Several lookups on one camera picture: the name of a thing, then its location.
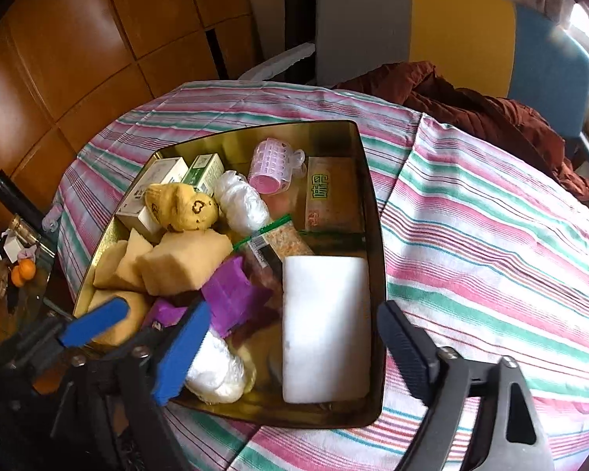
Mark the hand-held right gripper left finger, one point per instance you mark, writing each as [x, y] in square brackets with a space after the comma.
[181, 353]

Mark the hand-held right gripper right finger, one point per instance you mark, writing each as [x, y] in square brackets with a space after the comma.
[402, 348]

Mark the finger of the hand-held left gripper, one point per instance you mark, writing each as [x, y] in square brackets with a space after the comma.
[95, 324]

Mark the clear packet green edges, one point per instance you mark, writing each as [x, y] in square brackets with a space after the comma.
[280, 238]

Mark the large white plastic bag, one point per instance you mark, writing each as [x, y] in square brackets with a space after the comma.
[240, 206]

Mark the cream cardboard box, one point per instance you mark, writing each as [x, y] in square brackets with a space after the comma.
[159, 171]

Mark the brown snack packet green label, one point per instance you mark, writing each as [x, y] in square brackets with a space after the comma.
[331, 196]

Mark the small green box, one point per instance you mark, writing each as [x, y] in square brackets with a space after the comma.
[203, 171]

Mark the pink hair roller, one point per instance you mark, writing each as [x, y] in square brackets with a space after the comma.
[272, 169]

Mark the gold metal tin tray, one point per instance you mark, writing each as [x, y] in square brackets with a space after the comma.
[324, 140]

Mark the glass side table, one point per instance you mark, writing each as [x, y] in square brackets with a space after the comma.
[34, 294]

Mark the small orange fruit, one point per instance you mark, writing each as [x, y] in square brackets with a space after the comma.
[27, 269]
[17, 277]

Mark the pink green striped tablecloth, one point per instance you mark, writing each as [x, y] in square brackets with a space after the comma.
[471, 255]

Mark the wooden wardrobe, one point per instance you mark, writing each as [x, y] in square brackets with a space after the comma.
[78, 59]

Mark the grey yellow blue armchair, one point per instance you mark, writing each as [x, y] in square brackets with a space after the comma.
[461, 24]

